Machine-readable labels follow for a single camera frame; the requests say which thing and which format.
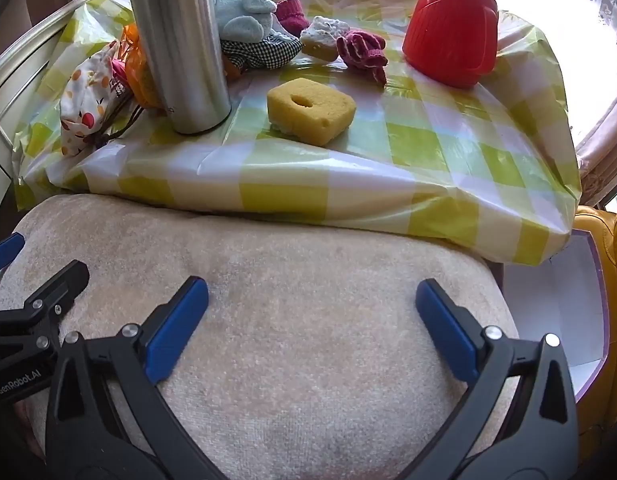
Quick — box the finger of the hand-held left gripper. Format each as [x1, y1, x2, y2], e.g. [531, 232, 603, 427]
[0, 233, 27, 281]
[0, 259, 90, 361]

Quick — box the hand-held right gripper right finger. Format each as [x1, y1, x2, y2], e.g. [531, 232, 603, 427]
[398, 278, 580, 480]

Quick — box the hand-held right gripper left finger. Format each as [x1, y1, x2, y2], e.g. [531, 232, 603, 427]
[44, 276, 229, 480]

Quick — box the white box with purple rim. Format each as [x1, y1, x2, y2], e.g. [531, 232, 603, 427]
[498, 227, 614, 403]

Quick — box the fruit print drawstring pouch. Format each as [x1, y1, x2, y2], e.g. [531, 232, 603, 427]
[59, 40, 139, 157]

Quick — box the pink fabric item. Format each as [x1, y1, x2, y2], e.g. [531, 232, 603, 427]
[111, 58, 130, 98]

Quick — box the orange mesh bag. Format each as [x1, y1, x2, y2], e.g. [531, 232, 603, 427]
[119, 24, 164, 110]

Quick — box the yellow sponge with hole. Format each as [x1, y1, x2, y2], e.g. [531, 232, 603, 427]
[266, 80, 357, 147]

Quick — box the black white checked cloth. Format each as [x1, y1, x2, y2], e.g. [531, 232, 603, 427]
[220, 30, 303, 72]

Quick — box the brown sponge with white top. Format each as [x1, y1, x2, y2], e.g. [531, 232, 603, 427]
[300, 16, 351, 62]

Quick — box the pale blue fabric bundle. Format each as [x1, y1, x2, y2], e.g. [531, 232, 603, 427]
[212, 0, 279, 42]

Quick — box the yellow checkered tablecloth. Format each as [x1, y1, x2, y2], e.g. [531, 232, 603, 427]
[13, 0, 584, 266]

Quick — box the white furniture panel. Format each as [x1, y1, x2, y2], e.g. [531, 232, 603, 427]
[0, 0, 94, 206]

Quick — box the yellow leather sofa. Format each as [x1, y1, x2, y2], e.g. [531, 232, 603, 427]
[573, 205, 617, 411]

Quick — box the mauve patterned curtain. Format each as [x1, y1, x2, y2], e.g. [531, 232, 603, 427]
[573, 75, 617, 206]

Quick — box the stainless steel thermos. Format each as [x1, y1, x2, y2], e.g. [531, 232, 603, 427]
[123, 0, 232, 135]

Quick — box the red plastic jug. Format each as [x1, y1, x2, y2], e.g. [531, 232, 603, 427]
[401, 0, 500, 90]

